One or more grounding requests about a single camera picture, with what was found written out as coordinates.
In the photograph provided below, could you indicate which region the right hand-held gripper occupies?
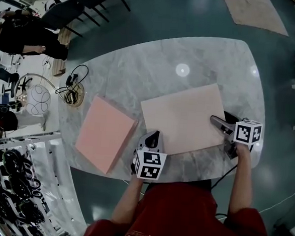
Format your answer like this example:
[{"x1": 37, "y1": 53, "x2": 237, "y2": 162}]
[{"x1": 207, "y1": 115, "x2": 264, "y2": 162}]

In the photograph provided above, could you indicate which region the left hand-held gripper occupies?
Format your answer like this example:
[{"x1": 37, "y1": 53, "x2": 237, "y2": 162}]
[{"x1": 132, "y1": 129, "x2": 169, "y2": 182}]

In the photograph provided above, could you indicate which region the beige item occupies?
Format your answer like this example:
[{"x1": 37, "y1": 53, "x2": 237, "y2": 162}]
[{"x1": 136, "y1": 78, "x2": 229, "y2": 160}]

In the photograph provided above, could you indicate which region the pink item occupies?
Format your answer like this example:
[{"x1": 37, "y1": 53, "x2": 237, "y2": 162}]
[{"x1": 73, "y1": 93, "x2": 141, "y2": 177}]

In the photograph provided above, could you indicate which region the person's left forearm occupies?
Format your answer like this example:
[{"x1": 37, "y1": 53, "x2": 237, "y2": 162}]
[{"x1": 111, "y1": 173, "x2": 147, "y2": 226}]

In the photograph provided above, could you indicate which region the person's right forearm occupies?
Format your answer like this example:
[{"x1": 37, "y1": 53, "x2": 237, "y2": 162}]
[{"x1": 227, "y1": 142, "x2": 258, "y2": 217}]

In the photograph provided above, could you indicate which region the red shirt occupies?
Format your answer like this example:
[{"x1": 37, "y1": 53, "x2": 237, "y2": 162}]
[{"x1": 81, "y1": 174, "x2": 277, "y2": 236}]

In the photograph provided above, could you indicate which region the beige rug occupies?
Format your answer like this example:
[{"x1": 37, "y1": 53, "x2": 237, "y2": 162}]
[{"x1": 218, "y1": 0, "x2": 292, "y2": 37}]

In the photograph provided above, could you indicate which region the gold arc floor lamp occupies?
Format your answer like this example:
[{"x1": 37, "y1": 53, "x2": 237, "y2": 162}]
[{"x1": 12, "y1": 71, "x2": 87, "y2": 119}]

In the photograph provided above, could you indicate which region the white rack with black gear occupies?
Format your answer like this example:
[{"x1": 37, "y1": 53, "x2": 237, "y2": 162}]
[{"x1": 0, "y1": 127, "x2": 94, "y2": 236}]

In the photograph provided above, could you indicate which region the black bag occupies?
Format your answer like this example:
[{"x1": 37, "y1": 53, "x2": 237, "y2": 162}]
[{"x1": 0, "y1": 104, "x2": 21, "y2": 133}]

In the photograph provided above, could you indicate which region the black office chair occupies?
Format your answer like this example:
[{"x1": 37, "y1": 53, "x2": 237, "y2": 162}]
[{"x1": 0, "y1": 65, "x2": 34, "y2": 100}]

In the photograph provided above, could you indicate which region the black cable with plug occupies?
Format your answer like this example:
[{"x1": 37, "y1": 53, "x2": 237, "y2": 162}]
[{"x1": 54, "y1": 62, "x2": 90, "y2": 106}]

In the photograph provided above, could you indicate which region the white cable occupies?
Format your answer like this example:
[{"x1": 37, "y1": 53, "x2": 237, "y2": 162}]
[{"x1": 258, "y1": 166, "x2": 295, "y2": 217}]

